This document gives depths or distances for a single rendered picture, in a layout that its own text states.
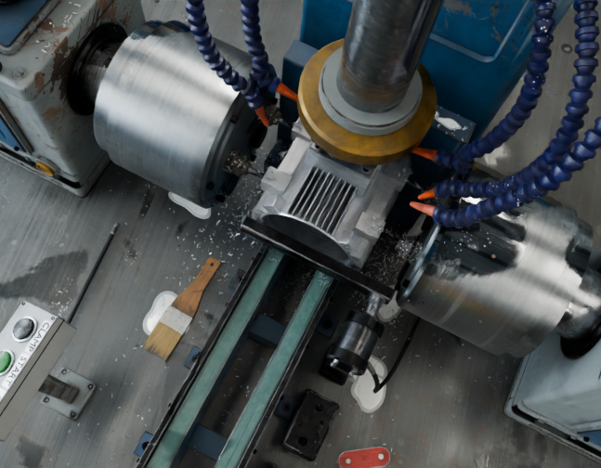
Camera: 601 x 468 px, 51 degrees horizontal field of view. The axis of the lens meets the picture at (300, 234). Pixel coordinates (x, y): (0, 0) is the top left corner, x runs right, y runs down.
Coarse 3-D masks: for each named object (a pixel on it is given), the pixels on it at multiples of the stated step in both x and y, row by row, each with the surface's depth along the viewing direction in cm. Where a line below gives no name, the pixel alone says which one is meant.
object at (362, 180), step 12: (312, 144) 88; (312, 156) 89; (324, 156) 88; (324, 168) 91; (336, 168) 89; (348, 168) 87; (360, 168) 88; (336, 180) 92; (348, 180) 90; (360, 180) 89; (372, 180) 91; (360, 192) 92
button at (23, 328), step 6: (24, 318) 84; (30, 318) 84; (18, 324) 84; (24, 324) 84; (30, 324) 83; (18, 330) 83; (24, 330) 83; (30, 330) 83; (18, 336) 83; (24, 336) 83
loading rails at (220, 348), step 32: (256, 256) 105; (288, 256) 113; (256, 288) 104; (320, 288) 105; (224, 320) 100; (256, 320) 109; (320, 320) 113; (192, 352) 109; (224, 352) 100; (288, 352) 100; (192, 384) 98; (192, 416) 96; (256, 416) 97; (288, 416) 106; (160, 448) 94; (192, 448) 101; (224, 448) 95
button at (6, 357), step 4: (0, 352) 82; (4, 352) 82; (0, 356) 82; (4, 356) 82; (8, 356) 82; (0, 360) 82; (4, 360) 82; (8, 360) 82; (0, 364) 81; (4, 364) 81; (8, 364) 81; (0, 368) 81; (4, 368) 81; (0, 372) 81
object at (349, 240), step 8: (272, 200) 91; (280, 200) 91; (272, 208) 91; (280, 208) 91; (344, 232) 91; (352, 232) 90; (344, 240) 90; (352, 240) 90; (360, 240) 91; (344, 248) 91; (352, 248) 90
